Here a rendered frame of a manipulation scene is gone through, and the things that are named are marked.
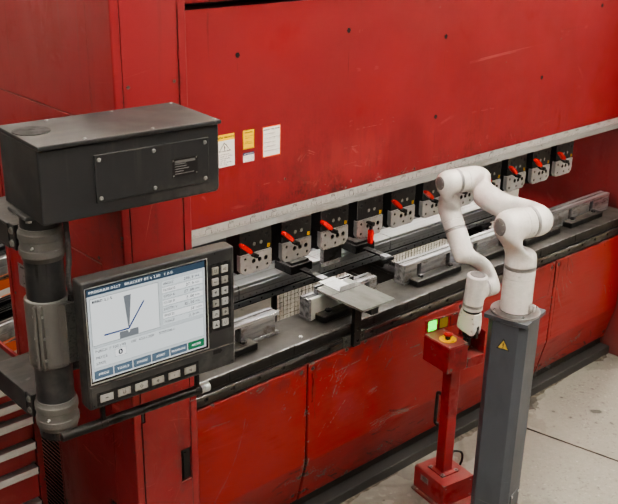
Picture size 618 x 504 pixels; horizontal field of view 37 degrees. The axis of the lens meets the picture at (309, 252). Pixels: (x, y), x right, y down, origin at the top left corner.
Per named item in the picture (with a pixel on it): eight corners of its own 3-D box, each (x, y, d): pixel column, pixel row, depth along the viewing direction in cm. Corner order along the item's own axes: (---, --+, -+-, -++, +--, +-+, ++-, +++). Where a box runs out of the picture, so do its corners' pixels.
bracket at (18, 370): (31, 418, 253) (29, 396, 250) (-7, 384, 269) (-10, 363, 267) (155, 372, 278) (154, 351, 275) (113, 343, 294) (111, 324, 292)
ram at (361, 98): (157, 257, 310) (146, 13, 281) (144, 250, 316) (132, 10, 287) (626, 126, 499) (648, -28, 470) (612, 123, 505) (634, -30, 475)
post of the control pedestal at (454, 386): (442, 474, 406) (452, 365, 386) (434, 468, 410) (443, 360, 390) (452, 470, 408) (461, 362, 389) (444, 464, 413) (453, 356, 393)
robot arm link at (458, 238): (471, 228, 391) (493, 296, 385) (440, 234, 384) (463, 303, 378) (483, 221, 383) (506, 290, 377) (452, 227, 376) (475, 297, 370)
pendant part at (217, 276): (90, 412, 237) (80, 284, 224) (70, 393, 246) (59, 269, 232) (236, 363, 263) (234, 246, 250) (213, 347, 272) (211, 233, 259)
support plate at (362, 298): (362, 312, 355) (363, 310, 354) (316, 291, 373) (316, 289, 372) (394, 300, 366) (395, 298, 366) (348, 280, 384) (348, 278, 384)
